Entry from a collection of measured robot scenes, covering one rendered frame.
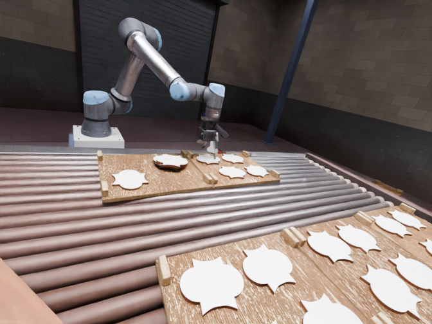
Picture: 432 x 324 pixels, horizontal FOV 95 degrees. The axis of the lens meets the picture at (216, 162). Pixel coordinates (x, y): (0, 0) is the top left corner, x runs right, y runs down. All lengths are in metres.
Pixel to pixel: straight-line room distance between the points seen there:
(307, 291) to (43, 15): 5.51
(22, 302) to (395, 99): 5.75
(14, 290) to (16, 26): 5.28
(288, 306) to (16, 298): 0.47
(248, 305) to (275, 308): 0.06
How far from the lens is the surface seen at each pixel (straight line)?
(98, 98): 1.24
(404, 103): 5.67
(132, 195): 0.74
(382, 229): 1.07
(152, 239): 0.61
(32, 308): 0.39
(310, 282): 0.63
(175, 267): 0.53
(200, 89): 0.99
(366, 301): 0.69
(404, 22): 6.12
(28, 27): 5.51
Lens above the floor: 1.35
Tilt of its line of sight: 23 degrees down
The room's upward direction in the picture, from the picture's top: 13 degrees clockwise
